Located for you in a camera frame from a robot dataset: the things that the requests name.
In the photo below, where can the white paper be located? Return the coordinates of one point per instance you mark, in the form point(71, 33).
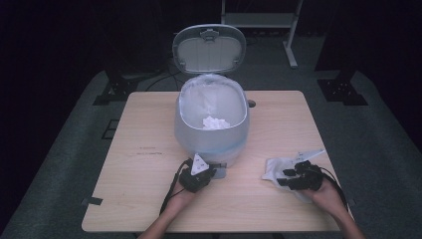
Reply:
point(215, 123)
point(273, 169)

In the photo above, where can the person's right hand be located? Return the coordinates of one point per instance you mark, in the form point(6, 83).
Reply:
point(326, 197)

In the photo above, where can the grey tape strip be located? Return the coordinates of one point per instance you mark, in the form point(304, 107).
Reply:
point(92, 201)

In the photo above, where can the translucent white bin liner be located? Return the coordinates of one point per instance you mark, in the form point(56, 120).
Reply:
point(212, 96)

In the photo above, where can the white grey pedal trash can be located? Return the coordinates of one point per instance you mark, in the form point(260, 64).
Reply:
point(212, 139)

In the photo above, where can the white metal stand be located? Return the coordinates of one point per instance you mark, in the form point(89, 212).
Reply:
point(285, 20)

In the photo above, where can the black stand base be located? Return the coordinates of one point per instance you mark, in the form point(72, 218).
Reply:
point(341, 89)
point(116, 89)

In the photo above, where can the person's left hand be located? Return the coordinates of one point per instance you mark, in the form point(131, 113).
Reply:
point(180, 200)

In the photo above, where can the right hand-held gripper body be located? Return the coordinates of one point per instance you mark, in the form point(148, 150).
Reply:
point(308, 177)

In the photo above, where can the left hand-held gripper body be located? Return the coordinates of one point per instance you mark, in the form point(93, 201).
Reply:
point(194, 181)

